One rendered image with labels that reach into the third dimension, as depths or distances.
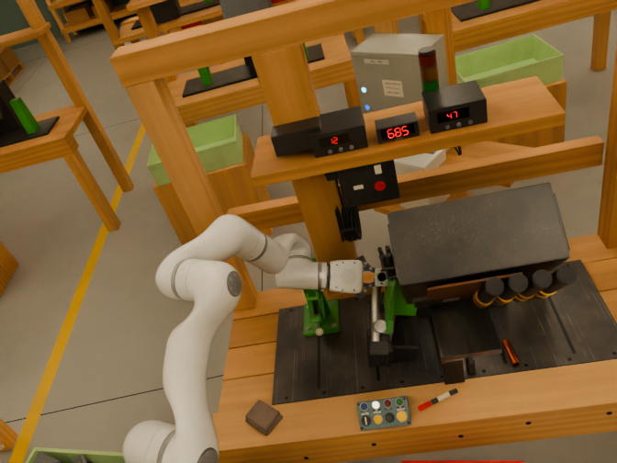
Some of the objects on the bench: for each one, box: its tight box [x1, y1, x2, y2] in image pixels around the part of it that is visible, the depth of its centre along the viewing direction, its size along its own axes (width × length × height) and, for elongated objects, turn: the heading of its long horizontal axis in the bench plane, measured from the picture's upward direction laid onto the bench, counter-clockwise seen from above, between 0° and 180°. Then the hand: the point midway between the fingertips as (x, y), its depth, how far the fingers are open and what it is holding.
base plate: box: [272, 260, 617, 405], centre depth 183 cm, size 42×110×2 cm, turn 106°
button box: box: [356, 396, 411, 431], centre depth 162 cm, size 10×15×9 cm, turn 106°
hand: (378, 276), depth 167 cm, fingers closed on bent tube, 3 cm apart
